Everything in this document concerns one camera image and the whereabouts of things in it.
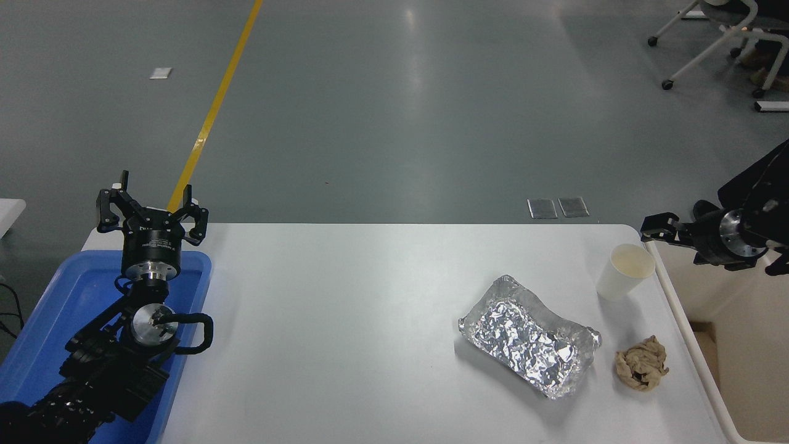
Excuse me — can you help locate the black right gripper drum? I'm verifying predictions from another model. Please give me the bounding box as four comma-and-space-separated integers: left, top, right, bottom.
693, 212, 730, 266

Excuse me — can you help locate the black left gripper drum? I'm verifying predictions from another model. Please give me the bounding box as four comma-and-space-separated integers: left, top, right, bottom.
121, 210, 186, 268

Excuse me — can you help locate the white paper cup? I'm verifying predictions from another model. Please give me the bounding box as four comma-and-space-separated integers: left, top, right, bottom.
595, 243, 656, 302

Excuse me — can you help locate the large pale plastic bin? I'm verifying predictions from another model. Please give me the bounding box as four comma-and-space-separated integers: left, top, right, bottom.
644, 240, 789, 444

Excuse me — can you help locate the white side table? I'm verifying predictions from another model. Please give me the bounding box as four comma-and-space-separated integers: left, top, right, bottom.
0, 199, 28, 240

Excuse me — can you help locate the blue plastic tray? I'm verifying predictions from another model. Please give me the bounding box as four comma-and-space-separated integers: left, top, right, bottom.
0, 250, 213, 444

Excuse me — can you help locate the crumpled tan paper ball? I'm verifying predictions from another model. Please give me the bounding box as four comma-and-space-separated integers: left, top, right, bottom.
615, 335, 670, 392

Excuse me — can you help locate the crumpled foil tray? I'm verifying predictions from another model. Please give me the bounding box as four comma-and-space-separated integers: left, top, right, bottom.
458, 275, 602, 400

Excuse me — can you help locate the white wheeled chair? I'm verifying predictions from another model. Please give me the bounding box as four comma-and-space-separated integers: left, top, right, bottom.
647, 0, 789, 98

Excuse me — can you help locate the thin black cable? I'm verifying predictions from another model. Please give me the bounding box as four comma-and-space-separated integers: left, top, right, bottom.
0, 281, 26, 339

